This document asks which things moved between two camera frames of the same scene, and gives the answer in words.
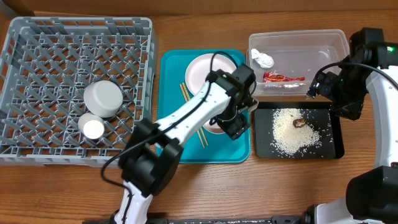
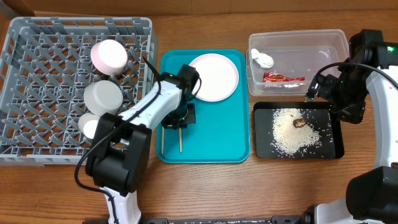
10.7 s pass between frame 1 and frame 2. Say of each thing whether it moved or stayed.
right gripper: stayed
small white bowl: moved
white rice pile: stayed
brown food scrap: stayed
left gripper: moved
